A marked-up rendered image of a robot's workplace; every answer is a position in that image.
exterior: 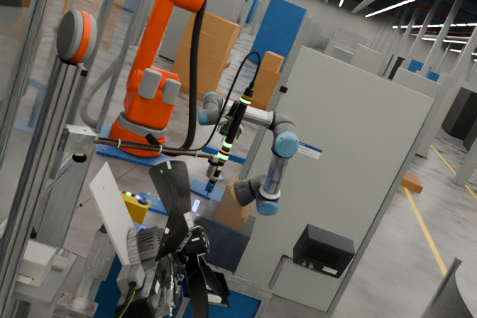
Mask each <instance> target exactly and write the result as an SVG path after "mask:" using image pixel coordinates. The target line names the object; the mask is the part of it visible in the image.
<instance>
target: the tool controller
mask: <svg viewBox="0 0 477 318"><path fill-rule="evenodd" d="M355 255H356V253H355V248H354V243H353V240H351V239H349V238H346V237H344V236H340V235H338V234H335V233H332V232H330V231H327V230H324V229H321V228H319V227H316V226H313V225H311V224H308V225H307V226H306V227H305V230H304V231H303V232H302V234H301V236H300V237H299V239H298V241H297V243H296V244H295V246H294V248H293V263H295V264H298V265H301V266H304V267H306V268H309V269H312V270H315V271H317V272H320V273H323V274H326V275H329V276H332V277H334V278H338V279H339V278H340V276H341V275H342V273H343V272H344V271H345V269H346V267H347V266H348V265H349V263H350V262H351V260H352V259H353V257H354V256H355Z"/></svg>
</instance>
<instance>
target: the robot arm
mask: <svg viewBox="0 0 477 318"><path fill-rule="evenodd" d="M225 101H226V100H225V99H222V98H220V97H218V95H217V93H215V92H207V93H206V94H205V95H204V99H203V110H199V111H198V122H199V125H200V126H208V125H216V122H217V120H218V118H219V115H220V113H221V110H222V107H223V105H224V102H225ZM238 104H239V101H237V100H234V102H232V101H229V100H228V102H227V104H226V107H225V109H224V112H223V114H222V116H221V119H220V121H219V125H218V129H217V131H216V132H219V134H221V135H223V136H224V134H225V132H226V130H227V128H228V126H229V123H230V121H231V119H232V117H233V115H234V112H235V110H236V108H237V106H238ZM242 120H244V121H248V122H251V123H254V124H258V125H261V126H264V127H265V128H266V129H268V130H271V131H272V132H273V136H274V139H273V144H272V147H271V152H272V153H273V155H272V158H271V161H270V165H269V168H268V172H267V173H264V174H263V175H259V176H258V177H255V178H252V179H250V180H239V181H236V182H234V192H235V195H236V198H237V200H238V202H239V204H240V205H241V206H242V207H245V206H247V205H249V204H250V203H251V202H252V201H253V200H255V199H256V208H257V211H258V212H259V213H260V214H262V215H266V216H269V215H272V214H275V213H276V212H277V211H278V207H279V206H278V200H279V198H280V185H281V182H282V180H283V175H284V173H285V169H286V167H287V163H288V160H289V158H291V157H292V156H293V155H294V154H296V152H297V150H298V148H299V140H298V137H297V132H296V127H295V124H294V123H293V121H292V120H291V119H289V118H288V117H286V116H284V115H282V114H279V113H277V112H274V111H270V112H267V111H263V110H260V109H256V108H253V107H250V106H248V107H247V109H246V112H245V114H244V116H243V119H242ZM243 130H244V125H243V124H242V123H241V124H240V126H239V128H238V131H237V134H236V140H238V139H239V137H240V135H241V134H242V133H243Z"/></svg>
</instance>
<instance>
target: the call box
mask: <svg viewBox="0 0 477 318"><path fill-rule="evenodd" d="M122 192H123V191H120V193H121V196H122V198H123V200H124V203H125V205H126V208H127V210H128V212H129V214H130V216H131V219H132V221H135V222H138V223H140V224H142V223H143V220H144V218H145V216H146V213H147V211H148V208H149V205H150V200H147V199H146V200H147V204H141V203H140V202H139V199H141V198H142V197H140V198H139V199H138V198H136V196H135V197H132V196H131V195H132V194H131V195H127V193H126V194H124V193H122Z"/></svg>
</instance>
